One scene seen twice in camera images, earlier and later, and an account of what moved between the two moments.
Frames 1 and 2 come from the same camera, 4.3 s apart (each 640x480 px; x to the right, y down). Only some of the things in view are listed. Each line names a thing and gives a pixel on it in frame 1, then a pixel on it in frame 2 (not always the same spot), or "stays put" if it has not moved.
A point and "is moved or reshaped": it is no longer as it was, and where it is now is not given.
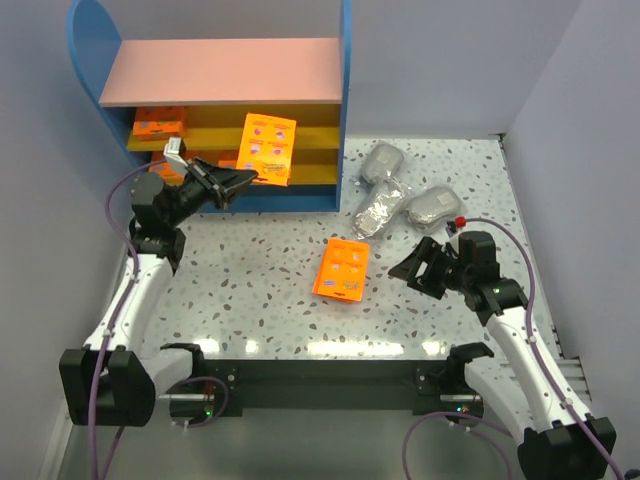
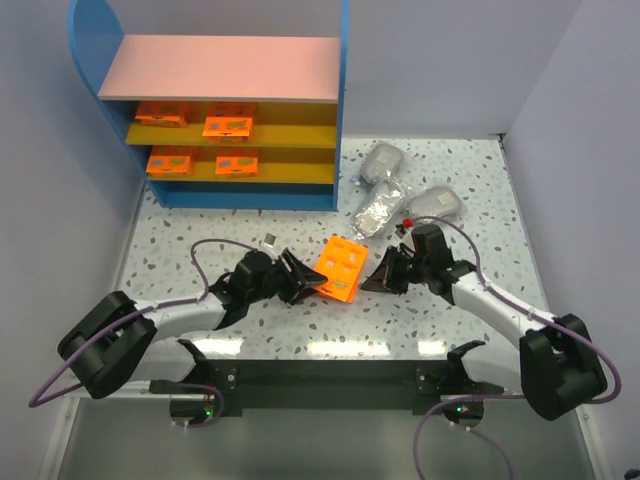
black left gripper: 213,179 → 288,276
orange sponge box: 159,123 is moved or reshaped
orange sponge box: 342,269 stays put
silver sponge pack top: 381,163 stays put
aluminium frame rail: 58,445 stays put
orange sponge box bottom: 266,146 → 230,122
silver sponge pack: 383,202 stays put
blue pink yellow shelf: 276,108 stays put
